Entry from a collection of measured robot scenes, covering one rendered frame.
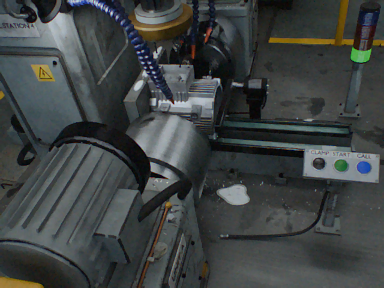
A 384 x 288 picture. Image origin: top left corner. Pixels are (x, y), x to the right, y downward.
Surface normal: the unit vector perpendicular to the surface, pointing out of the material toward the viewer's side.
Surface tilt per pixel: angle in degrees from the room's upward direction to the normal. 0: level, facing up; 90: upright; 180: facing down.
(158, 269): 0
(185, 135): 39
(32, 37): 90
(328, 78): 0
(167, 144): 21
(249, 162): 90
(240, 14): 90
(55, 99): 90
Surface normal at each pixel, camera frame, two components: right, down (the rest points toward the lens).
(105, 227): -0.11, -0.74
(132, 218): 0.97, 0.07
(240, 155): -0.22, 0.67
